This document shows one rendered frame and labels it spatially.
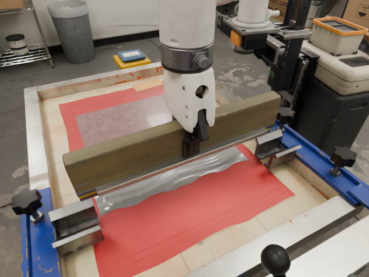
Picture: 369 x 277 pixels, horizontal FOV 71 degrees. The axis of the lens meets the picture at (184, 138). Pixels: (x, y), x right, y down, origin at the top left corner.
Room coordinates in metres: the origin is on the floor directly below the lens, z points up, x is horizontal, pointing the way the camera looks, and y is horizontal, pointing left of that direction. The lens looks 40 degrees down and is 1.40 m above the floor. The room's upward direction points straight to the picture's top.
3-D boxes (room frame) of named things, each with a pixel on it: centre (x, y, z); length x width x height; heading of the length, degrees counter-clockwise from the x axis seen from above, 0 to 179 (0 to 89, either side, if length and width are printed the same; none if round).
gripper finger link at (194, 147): (0.34, -0.02, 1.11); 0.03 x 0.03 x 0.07; 27
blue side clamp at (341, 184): (0.44, -0.27, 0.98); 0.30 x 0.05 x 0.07; 27
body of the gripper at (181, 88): (0.37, 0.00, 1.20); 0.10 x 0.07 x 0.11; 27
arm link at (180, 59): (0.36, -0.01, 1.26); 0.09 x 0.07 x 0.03; 27
